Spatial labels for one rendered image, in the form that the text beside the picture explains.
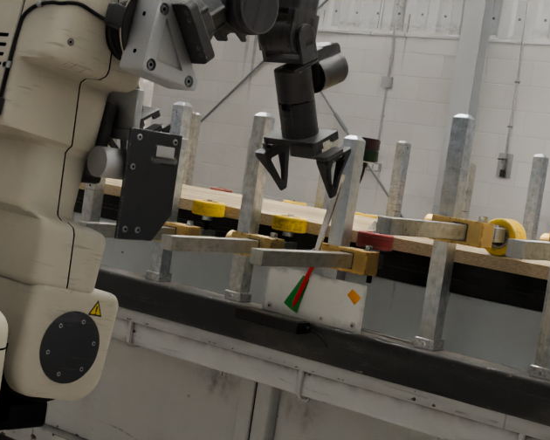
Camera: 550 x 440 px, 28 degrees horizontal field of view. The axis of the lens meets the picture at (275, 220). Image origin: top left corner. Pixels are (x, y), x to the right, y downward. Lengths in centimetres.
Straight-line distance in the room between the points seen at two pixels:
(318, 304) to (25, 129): 101
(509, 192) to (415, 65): 157
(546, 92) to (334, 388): 778
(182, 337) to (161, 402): 40
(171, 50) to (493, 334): 119
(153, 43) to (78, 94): 18
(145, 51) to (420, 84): 919
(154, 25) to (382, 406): 114
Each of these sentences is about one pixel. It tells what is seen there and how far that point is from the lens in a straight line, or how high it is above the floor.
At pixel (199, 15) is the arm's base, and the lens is 144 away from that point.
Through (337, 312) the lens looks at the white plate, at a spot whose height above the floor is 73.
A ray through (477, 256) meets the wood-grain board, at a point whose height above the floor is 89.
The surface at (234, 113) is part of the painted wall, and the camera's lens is 1180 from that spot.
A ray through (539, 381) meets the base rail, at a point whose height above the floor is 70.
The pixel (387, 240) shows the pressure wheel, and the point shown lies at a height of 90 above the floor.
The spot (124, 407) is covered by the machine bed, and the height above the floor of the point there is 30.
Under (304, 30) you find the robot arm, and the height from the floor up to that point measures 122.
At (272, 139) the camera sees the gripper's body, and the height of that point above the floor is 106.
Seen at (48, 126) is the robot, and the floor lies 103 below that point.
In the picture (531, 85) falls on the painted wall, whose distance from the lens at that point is 1006.
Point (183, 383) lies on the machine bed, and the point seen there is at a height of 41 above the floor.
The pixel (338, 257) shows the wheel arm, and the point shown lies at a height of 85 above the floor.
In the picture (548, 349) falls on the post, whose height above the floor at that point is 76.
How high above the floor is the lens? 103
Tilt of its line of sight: 3 degrees down
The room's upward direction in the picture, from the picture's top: 9 degrees clockwise
